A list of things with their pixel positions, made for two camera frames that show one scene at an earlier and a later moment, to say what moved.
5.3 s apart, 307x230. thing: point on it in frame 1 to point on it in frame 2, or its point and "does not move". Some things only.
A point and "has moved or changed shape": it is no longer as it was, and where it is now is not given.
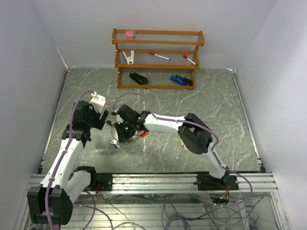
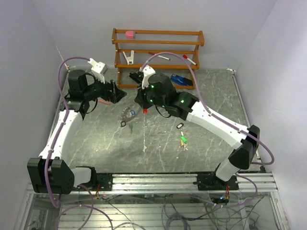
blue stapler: x=181 y=80 does not move
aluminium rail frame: x=178 y=183 does not move
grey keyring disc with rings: x=136 y=135 has moved or changed shape
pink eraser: x=130 y=34 does not move
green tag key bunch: x=182 y=144 does not move
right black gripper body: x=125 y=129 to x=147 y=99
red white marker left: x=152 y=53 does not move
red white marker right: x=186 y=57 does not move
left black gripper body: x=94 y=121 to x=99 y=89
